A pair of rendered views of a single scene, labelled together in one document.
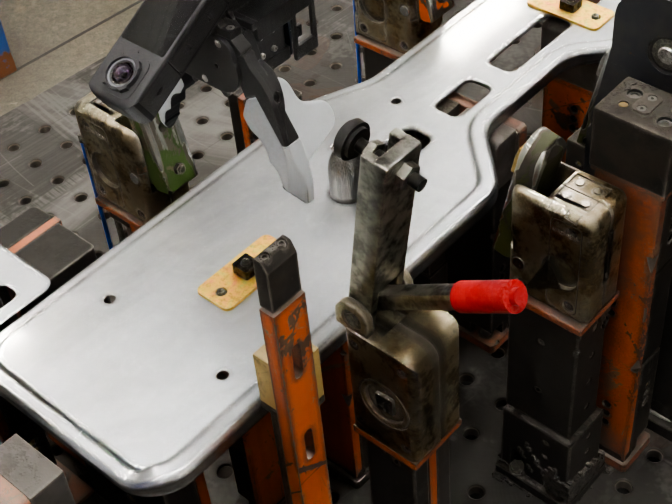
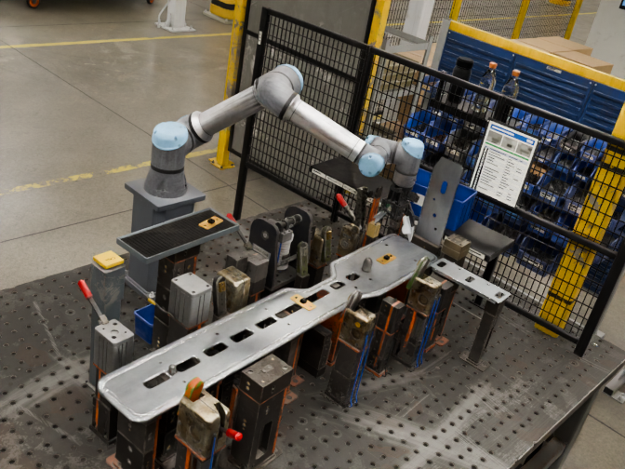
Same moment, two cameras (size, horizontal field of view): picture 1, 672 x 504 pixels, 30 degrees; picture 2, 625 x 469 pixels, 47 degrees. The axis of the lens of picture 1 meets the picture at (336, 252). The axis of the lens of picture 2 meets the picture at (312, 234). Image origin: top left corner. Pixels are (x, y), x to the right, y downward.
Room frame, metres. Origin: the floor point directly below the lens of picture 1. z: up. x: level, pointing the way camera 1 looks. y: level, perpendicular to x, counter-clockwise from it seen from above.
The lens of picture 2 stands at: (2.88, -0.62, 2.25)
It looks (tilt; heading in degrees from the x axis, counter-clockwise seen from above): 28 degrees down; 169
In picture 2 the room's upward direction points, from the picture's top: 12 degrees clockwise
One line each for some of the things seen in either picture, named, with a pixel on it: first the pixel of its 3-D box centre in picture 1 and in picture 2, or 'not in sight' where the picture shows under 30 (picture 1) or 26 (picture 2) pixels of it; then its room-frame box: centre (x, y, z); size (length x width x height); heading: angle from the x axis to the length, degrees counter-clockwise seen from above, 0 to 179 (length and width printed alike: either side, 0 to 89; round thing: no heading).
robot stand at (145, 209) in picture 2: not in sight; (161, 237); (0.57, -0.73, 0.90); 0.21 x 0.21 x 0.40; 41
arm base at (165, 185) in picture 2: not in sight; (166, 176); (0.57, -0.73, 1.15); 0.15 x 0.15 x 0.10
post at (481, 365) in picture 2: not in sight; (485, 329); (0.89, 0.45, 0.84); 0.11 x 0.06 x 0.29; 45
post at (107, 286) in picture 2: not in sight; (105, 327); (1.16, -0.84, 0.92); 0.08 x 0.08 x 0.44; 45
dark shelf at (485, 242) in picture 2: not in sight; (406, 204); (0.28, 0.24, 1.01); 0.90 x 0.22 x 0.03; 45
